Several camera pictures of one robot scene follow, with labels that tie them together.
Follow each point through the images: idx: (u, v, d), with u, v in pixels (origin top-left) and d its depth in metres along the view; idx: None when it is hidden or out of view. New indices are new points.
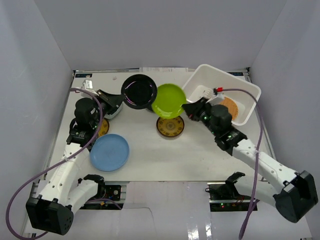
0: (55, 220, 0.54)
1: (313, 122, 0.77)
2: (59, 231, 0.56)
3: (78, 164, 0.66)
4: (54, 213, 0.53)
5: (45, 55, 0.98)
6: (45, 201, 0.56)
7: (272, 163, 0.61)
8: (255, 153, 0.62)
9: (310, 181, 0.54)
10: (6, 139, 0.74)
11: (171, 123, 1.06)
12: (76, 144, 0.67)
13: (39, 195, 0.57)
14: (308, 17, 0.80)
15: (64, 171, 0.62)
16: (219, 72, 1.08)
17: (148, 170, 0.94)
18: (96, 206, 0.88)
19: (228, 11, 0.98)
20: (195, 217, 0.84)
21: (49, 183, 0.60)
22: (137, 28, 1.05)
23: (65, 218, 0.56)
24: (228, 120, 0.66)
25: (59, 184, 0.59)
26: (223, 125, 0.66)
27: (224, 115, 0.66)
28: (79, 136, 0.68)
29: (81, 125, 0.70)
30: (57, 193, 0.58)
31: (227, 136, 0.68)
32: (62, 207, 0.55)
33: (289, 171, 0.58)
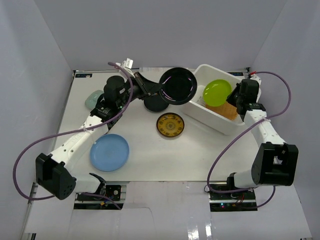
0: (57, 182, 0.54)
1: (313, 121, 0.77)
2: (57, 195, 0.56)
3: (93, 137, 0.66)
4: (57, 175, 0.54)
5: (45, 55, 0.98)
6: (53, 163, 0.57)
7: (271, 129, 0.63)
8: (261, 118, 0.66)
9: (293, 156, 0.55)
10: (7, 139, 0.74)
11: (172, 123, 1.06)
12: (97, 118, 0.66)
13: (50, 154, 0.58)
14: (308, 17, 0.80)
15: (79, 140, 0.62)
16: (219, 72, 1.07)
17: (148, 170, 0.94)
18: (96, 206, 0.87)
19: (228, 11, 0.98)
20: (195, 217, 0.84)
21: (62, 146, 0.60)
22: (137, 29, 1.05)
23: (66, 185, 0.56)
24: (253, 91, 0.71)
25: (70, 150, 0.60)
26: (247, 92, 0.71)
27: (253, 83, 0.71)
28: (103, 112, 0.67)
29: (108, 103, 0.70)
30: (65, 158, 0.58)
31: (249, 104, 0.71)
32: (66, 172, 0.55)
33: (279, 140, 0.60)
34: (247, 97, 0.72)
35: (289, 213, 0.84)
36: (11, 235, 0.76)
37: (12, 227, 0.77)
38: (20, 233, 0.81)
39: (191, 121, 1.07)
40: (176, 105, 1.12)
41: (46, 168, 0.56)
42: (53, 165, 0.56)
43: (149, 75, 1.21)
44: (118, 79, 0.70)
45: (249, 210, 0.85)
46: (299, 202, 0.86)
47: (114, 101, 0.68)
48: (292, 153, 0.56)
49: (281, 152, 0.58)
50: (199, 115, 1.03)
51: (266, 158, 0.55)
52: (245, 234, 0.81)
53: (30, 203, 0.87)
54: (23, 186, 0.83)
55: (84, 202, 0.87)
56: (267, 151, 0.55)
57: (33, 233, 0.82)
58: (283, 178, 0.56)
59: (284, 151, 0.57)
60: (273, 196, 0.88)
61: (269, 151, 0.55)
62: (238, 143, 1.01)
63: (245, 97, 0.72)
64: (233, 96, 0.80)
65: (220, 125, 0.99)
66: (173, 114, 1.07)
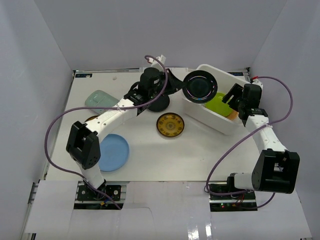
0: (87, 150, 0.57)
1: (313, 121, 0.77)
2: (83, 163, 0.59)
3: (124, 117, 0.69)
4: (89, 143, 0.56)
5: (45, 54, 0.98)
6: (87, 130, 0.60)
7: (272, 136, 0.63)
8: (262, 124, 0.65)
9: (294, 163, 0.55)
10: (6, 138, 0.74)
11: (172, 123, 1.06)
12: (130, 101, 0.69)
13: (84, 123, 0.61)
14: (308, 17, 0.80)
15: (112, 115, 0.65)
16: (219, 72, 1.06)
17: (148, 170, 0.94)
18: (96, 206, 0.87)
19: (228, 11, 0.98)
20: (195, 217, 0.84)
21: (96, 119, 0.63)
22: (137, 29, 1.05)
23: (92, 155, 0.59)
24: (255, 96, 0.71)
25: (104, 123, 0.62)
26: (249, 97, 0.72)
27: (255, 87, 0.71)
28: (135, 97, 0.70)
29: (141, 91, 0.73)
30: (98, 129, 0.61)
31: (251, 110, 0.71)
32: (96, 143, 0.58)
33: (281, 146, 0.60)
34: (250, 102, 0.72)
35: (290, 214, 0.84)
36: (10, 235, 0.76)
37: (12, 227, 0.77)
38: (20, 233, 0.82)
39: (191, 121, 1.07)
40: (176, 105, 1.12)
41: (79, 134, 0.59)
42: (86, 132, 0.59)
43: None
44: (155, 70, 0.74)
45: (249, 210, 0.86)
46: (300, 202, 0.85)
47: (147, 90, 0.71)
48: (292, 161, 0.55)
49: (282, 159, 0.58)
50: (199, 115, 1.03)
51: (266, 165, 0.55)
52: (245, 234, 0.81)
53: (30, 203, 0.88)
54: (23, 186, 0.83)
55: (84, 202, 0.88)
56: (268, 159, 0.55)
57: (33, 234, 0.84)
58: (284, 185, 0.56)
59: (285, 158, 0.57)
60: (273, 196, 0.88)
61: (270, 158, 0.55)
62: (238, 143, 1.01)
63: (248, 101, 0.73)
64: (235, 101, 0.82)
65: (220, 125, 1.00)
66: (173, 114, 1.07)
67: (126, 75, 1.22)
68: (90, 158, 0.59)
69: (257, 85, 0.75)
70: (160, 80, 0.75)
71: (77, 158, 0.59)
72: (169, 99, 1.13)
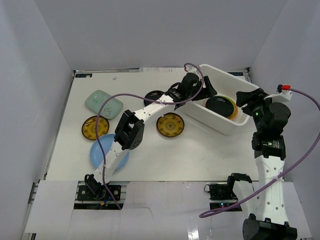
0: (133, 134, 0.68)
1: (313, 121, 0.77)
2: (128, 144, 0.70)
3: (164, 111, 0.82)
4: (137, 128, 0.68)
5: (45, 55, 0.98)
6: (135, 118, 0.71)
7: (278, 198, 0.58)
8: (272, 178, 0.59)
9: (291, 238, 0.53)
10: (6, 138, 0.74)
11: (171, 123, 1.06)
12: (170, 98, 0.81)
13: (134, 112, 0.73)
14: (308, 17, 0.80)
15: (156, 108, 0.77)
16: (219, 72, 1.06)
17: (148, 170, 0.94)
18: (96, 206, 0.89)
19: (228, 11, 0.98)
20: (195, 217, 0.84)
21: (142, 109, 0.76)
22: (137, 29, 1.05)
23: (136, 139, 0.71)
24: (277, 127, 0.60)
25: (148, 114, 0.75)
26: (271, 127, 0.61)
27: (281, 118, 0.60)
28: (175, 95, 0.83)
29: (180, 90, 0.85)
30: (144, 118, 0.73)
31: (267, 145, 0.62)
32: (142, 129, 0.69)
33: (282, 216, 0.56)
34: (269, 131, 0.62)
35: (290, 214, 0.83)
36: (10, 236, 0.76)
37: (12, 227, 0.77)
38: (20, 233, 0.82)
39: (191, 121, 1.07)
40: None
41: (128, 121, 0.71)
42: (134, 119, 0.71)
43: (149, 75, 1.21)
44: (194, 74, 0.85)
45: None
46: (300, 202, 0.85)
47: (186, 90, 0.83)
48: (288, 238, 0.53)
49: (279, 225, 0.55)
50: (199, 115, 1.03)
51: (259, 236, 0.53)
52: None
53: (30, 203, 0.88)
54: (23, 186, 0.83)
55: (84, 202, 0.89)
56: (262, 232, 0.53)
57: (33, 233, 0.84)
58: None
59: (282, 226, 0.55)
60: None
61: (265, 230, 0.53)
62: (237, 144, 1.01)
63: (266, 131, 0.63)
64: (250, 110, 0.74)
65: (220, 126, 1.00)
66: (173, 114, 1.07)
67: (126, 75, 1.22)
68: (135, 141, 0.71)
69: (288, 109, 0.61)
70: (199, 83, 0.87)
71: (123, 139, 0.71)
72: None
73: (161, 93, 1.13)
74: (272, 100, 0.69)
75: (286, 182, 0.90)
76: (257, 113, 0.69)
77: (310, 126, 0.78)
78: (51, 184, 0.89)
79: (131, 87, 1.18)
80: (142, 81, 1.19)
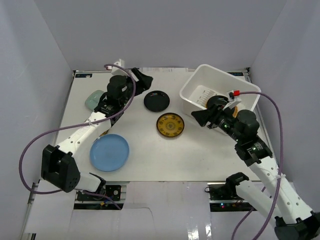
0: (65, 173, 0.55)
1: (313, 121, 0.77)
2: (64, 186, 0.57)
3: (98, 131, 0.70)
4: (65, 166, 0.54)
5: (45, 55, 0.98)
6: (60, 153, 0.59)
7: (293, 193, 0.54)
8: (276, 179, 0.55)
9: None
10: (6, 138, 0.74)
11: (171, 123, 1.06)
12: (101, 114, 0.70)
13: (57, 146, 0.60)
14: (308, 17, 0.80)
15: (84, 133, 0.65)
16: (219, 72, 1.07)
17: (148, 171, 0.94)
18: (96, 206, 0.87)
19: (228, 11, 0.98)
20: (195, 217, 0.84)
21: (69, 138, 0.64)
22: (137, 29, 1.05)
23: (72, 175, 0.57)
24: (254, 131, 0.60)
25: (77, 141, 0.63)
26: (248, 134, 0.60)
27: (253, 122, 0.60)
28: (106, 108, 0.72)
29: (111, 102, 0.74)
30: (72, 149, 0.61)
31: (253, 150, 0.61)
32: (72, 164, 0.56)
33: (306, 208, 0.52)
34: (248, 138, 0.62)
35: None
36: (10, 236, 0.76)
37: (12, 227, 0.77)
38: (20, 233, 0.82)
39: (191, 121, 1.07)
40: (176, 106, 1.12)
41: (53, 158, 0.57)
42: (59, 155, 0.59)
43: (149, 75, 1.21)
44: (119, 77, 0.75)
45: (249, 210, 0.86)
46: None
47: (117, 99, 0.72)
48: None
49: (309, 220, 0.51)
50: None
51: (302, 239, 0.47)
52: (245, 234, 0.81)
53: (30, 203, 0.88)
54: (23, 186, 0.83)
55: (84, 202, 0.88)
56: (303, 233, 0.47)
57: (33, 234, 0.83)
58: None
59: None
60: None
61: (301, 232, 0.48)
62: None
63: (245, 139, 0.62)
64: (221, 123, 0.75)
65: None
66: (173, 114, 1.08)
67: None
68: (71, 179, 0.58)
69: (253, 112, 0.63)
70: (128, 86, 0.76)
71: (57, 182, 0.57)
72: (169, 99, 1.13)
73: (161, 93, 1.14)
74: (230, 111, 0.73)
75: None
76: (225, 124, 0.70)
77: (310, 127, 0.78)
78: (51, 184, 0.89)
79: None
80: None
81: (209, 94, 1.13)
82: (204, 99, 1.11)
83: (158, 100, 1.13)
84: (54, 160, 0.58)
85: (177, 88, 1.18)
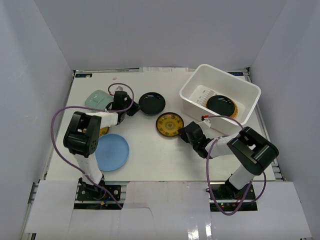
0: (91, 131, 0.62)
1: (313, 120, 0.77)
2: (88, 142, 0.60)
3: (110, 121, 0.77)
4: (93, 123, 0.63)
5: (45, 55, 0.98)
6: (87, 119, 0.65)
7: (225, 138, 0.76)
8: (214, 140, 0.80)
9: (252, 132, 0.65)
10: (6, 138, 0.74)
11: (171, 122, 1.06)
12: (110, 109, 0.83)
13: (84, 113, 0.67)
14: (307, 17, 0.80)
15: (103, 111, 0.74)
16: (219, 72, 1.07)
17: (148, 171, 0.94)
18: (96, 205, 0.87)
19: (228, 10, 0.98)
20: (195, 217, 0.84)
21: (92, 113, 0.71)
22: (137, 29, 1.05)
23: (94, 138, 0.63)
24: (200, 133, 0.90)
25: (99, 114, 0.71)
26: (196, 137, 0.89)
27: (194, 128, 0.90)
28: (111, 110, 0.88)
29: None
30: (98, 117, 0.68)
31: (204, 145, 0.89)
32: (98, 125, 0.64)
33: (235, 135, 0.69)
34: (199, 140, 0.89)
35: (289, 213, 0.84)
36: (10, 236, 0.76)
37: (12, 227, 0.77)
38: (20, 233, 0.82)
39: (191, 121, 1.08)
40: (175, 106, 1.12)
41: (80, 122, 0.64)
42: (86, 120, 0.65)
43: (148, 75, 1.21)
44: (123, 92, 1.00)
45: (250, 210, 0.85)
46: (299, 203, 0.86)
47: (121, 104, 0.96)
48: (253, 134, 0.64)
49: (247, 140, 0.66)
50: (199, 115, 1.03)
51: (241, 149, 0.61)
52: (245, 234, 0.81)
53: (30, 203, 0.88)
54: (22, 186, 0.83)
55: (84, 202, 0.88)
56: (234, 144, 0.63)
57: (33, 233, 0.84)
58: (268, 149, 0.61)
59: (246, 137, 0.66)
60: (273, 196, 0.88)
61: (238, 144, 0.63)
62: None
63: (198, 142, 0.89)
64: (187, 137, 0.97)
65: (221, 126, 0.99)
66: (173, 114, 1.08)
67: (126, 75, 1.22)
68: (92, 141, 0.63)
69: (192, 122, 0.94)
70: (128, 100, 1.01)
71: (80, 140, 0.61)
72: (165, 102, 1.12)
73: (158, 96, 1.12)
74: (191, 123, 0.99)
75: (286, 182, 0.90)
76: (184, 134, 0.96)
77: (310, 125, 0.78)
78: (51, 183, 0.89)
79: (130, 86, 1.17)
80: (142, 81, 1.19)
81: (209, 94, 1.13)
82: (204, 99, 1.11)
83: (154, 102, 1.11)
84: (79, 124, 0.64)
85: (177, 87, 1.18)
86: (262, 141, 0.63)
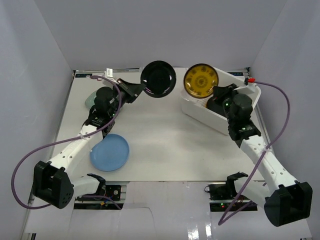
0: (57, 190, 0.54)
1: (313, 121, 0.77)
2: (56, 199, 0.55)
3: (89, 144, 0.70)
4: (58, 181, 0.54)
5: (45, 55, 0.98)
6: (53, 168, 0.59)
7: (276, 164, 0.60)
8: (262, 151, 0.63)
9: (306, 194, 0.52)
10: (6, 138, 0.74)
11: (201, 78, 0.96)
12: (93, 126, 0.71)
13: (49, 161, 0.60)
14: (307, 17, 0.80)
15: (76, 147, 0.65)
16: (219, 72, 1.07)
17: (148, 171, 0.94)
18: (96, 206, 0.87)
19: (228, 11, 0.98)
20: (195, 217, 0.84)
21: (61, 152, 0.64)
22: (137, 28, 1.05)
23: (64, 192, 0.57)
24: (247, 113, 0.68)
25: (69, 156, 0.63)
26: (241, 115, 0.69)
27: (245, 105, 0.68)
28: (98, 121, 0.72)
29: (100, 113, 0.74)
30: (65, 164, 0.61)
31: (241, 130, 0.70)
32: (66, 180, 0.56)
33: (290, 178, 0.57)
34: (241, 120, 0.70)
35: None
36: (10, 236, 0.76)
37: (12, 227, 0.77)
38: (20, 233, 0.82)
39: (191, 121, 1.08)
40: (176, 106, 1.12)
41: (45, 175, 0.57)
42: (53, 170, 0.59)
43: None
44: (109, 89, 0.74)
45: (249, 210, 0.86)
46: None
47: (107, 111, 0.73)
48: (305, 195, 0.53)
49: (293, 190, 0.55)
50: (198, 115, 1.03)
51: (284, 205, 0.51)
52: (245, 235, 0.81)
53: (30, 203, 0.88)
54: (22, 186, 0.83)
55: (84, 202, 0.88)
56: (283, 199, 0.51)
57: (33, 233, 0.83)
58: (301, 214, 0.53)
59: (294, 188, 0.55)
60: None
61: (286, 199, 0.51)
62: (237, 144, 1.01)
63: (238, 120, 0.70)
64: None
65: (220, 126, 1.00)
66: (204, 68, 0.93)
67: (126, 75, 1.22)
68: (64, 194, 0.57)
69: (247, 97, 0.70)
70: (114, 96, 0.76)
71: (48, 195, 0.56)
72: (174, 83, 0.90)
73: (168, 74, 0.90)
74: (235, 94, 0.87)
75: None
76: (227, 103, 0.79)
77: (310, 125, 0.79)
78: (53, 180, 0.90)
79: None
80: None
81: None
82: (204, 99, 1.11)
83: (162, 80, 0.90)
84: (46, 174, 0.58)
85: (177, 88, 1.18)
86: (305, 206, 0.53)
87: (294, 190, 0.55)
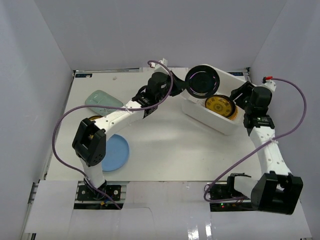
0: (94, 147, 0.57)
1: (314, 120, 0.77)
2: (91, 156, 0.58)
3: (130, 119, 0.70)
4: (97, 140, 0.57)
5: (45, 55, 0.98)
6: (95, 127, 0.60)
7: (277, 154, 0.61)
8: (268, 139, 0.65)
9: (296, 188, 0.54)
10: (6, 138, 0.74)
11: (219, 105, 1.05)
12: (138, 103, 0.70)
13: (94, 121, 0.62)
14: (308, 17, 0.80)
15: (120, 116, 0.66)
16: (219, 72, 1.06)
17: (148, 171, 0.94)
18: (96, 206, 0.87)
19: (228, 10, 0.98)
20: (195, 217, 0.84)
21: (105, 117, 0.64)
22: (137, 28, 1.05)
23: (98, 152, 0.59)
24: (264, 103, 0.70)
25: (111, 122, 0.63)
26: (257, 104, 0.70)
27: (264, 96, 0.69)
28: (143, 100, 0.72)
29: (148, 95, 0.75)
30: (106, 127, 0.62)
31: (257, 120, 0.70)
32: (103, 140, 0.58)
33: (284, 169, 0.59)
34: (257, 110, 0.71)
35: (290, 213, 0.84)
36: (10, 235, 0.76)
37: (12, 226, 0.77)
38: (20, 233, 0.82)
39: (191, 121, 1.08)
40: (176, 106, 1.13)
41: (87, 132, 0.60)
42: (94, 130, 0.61)
43: (148, 75, 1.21)
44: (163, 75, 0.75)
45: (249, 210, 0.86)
46: (300, 202, 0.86)
47: (154, 94, 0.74)
48: (293, 188, 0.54)
49: (284, 183, 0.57)
50: (198, 114, 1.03)
51: (268, 189, 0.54)
52: (245, 234, 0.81)
53: (30, 203, 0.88)
54: (22, 186, 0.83)
55: (84, 202, 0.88)
56: (270, 182, 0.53)
57: (33, 234, 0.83)
58: (283, 208, 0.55)
59: (287, 181, 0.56)
60: None
61: (272, 183, 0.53)
62: (237, 143, 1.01)
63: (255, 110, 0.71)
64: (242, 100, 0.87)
65: (220, 125, 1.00)
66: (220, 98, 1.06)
67: (126, 75, 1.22)
68: (96, 154, 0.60)
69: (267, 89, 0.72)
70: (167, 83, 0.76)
71: (84, 150, 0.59)
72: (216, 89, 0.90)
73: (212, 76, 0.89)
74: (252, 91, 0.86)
75: None
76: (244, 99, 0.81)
77: (310, 125, 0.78)
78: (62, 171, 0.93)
79: (131, 87, 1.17)
80: (142, 81, 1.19)
81: None
82: None
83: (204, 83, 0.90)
84: (88, 132, 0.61)
85: None
86: (290, 201, 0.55)
87: (286, 184, 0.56)
